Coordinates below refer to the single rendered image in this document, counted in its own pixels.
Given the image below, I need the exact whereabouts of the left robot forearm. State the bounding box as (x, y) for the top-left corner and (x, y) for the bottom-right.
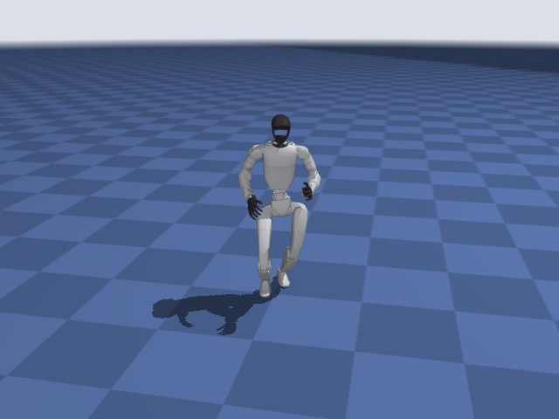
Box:
(300, 174), (321, 196)

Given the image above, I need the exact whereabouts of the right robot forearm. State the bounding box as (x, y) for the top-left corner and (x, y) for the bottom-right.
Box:
(238, 171), (254, 201)

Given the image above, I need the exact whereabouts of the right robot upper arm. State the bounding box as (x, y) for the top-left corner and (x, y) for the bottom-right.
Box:
(239, 145), (265, 181)

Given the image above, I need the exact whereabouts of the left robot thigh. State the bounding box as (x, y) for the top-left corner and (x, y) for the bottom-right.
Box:
(285, 202), (308, 260)

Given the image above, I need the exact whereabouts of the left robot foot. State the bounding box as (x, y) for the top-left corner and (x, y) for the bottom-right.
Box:
(276, 268), (290, 287)

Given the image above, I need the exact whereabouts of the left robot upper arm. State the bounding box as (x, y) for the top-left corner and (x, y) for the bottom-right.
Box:
(295, 145), (319, 181)

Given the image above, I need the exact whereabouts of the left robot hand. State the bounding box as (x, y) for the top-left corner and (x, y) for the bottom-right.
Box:
(302, 182), (313, 201)

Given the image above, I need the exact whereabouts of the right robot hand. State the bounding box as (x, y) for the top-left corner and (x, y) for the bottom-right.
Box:
(247, 195), (263, 220)

